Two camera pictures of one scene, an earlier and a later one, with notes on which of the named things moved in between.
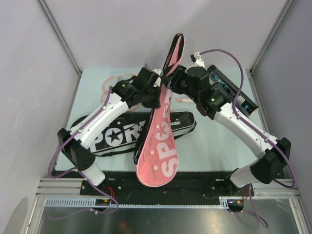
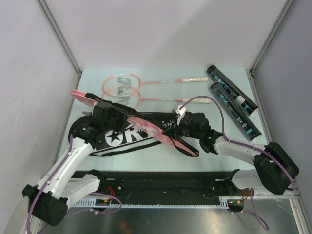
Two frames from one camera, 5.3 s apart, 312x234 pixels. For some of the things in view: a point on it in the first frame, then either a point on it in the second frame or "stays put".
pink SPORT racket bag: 156,146 → 143,126
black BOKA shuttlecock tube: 244,105 stays put
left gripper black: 156,103 → 121,117
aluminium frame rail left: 57,30 stays put
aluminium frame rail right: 250,71 stays put
